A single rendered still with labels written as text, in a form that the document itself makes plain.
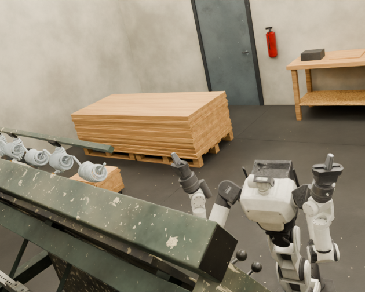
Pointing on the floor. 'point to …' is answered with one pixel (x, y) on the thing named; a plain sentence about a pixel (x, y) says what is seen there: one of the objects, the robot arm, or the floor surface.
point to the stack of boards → (157, 125)
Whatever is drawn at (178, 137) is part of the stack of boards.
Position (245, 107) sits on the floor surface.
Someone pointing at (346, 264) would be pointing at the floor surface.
